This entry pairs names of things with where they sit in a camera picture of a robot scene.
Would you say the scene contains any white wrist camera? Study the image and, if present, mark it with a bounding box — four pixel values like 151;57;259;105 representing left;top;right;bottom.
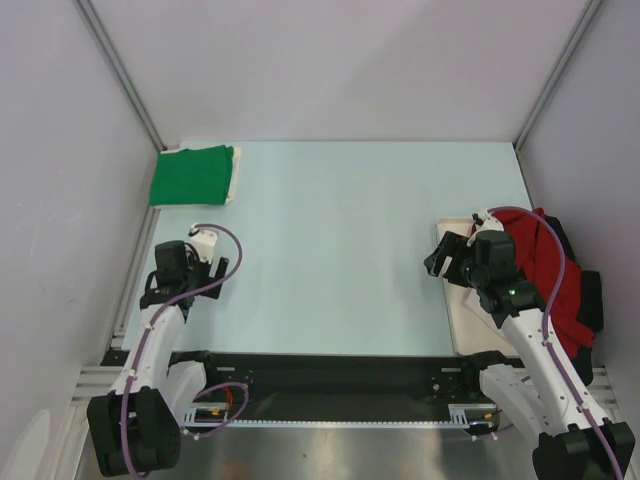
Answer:
189;226;218;264
467;209;504;246

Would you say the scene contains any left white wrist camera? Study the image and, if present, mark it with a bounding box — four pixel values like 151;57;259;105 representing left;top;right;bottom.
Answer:
189;226;218;264

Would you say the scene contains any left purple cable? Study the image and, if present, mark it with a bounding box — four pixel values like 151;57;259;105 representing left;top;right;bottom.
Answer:
119;223;251;475

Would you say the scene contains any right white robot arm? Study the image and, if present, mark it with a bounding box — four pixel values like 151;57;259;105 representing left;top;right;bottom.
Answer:
424;230;635;479

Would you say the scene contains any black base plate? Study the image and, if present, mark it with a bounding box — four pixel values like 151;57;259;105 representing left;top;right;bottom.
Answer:
169;350;490;423

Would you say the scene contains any slotted cable duct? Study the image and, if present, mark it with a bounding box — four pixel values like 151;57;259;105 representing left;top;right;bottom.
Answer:
179;402;501;429

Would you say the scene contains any aluminium frame post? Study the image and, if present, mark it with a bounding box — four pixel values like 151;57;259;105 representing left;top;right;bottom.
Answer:
512;0;605;153
72;0;166;152

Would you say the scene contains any aluminium front rail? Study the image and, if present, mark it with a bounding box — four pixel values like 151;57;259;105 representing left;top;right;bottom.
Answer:
71;366;121;405

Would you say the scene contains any black t shirt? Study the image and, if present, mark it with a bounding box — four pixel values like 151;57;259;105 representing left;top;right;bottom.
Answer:
545;215;604;386

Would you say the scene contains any right aluminium frame post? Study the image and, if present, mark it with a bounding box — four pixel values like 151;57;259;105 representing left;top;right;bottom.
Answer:
512;0;605;153

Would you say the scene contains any folded green t shirt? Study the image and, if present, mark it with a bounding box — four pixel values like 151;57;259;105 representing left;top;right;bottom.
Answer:
149;145;236;207

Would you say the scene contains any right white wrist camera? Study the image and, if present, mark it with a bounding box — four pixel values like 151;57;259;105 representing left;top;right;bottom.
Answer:
467;209;504;246

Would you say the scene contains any white tray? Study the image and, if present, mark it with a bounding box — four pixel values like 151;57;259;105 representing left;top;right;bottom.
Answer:
436;215;521;357

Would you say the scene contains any purple cable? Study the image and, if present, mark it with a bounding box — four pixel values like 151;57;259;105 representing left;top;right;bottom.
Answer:
472;206;626;480
119;223;251;475

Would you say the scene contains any left aluminium frame post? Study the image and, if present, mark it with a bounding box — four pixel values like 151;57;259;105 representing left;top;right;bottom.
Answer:
72;0;166;152

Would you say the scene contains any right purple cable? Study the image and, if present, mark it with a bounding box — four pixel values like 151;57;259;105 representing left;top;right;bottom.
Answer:
472;206;626;480

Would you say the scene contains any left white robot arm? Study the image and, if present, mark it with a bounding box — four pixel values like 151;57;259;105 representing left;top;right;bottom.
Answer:
87;230;235;477

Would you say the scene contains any white t shirt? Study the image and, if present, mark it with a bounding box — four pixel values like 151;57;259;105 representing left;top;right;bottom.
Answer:
462;289;498;332

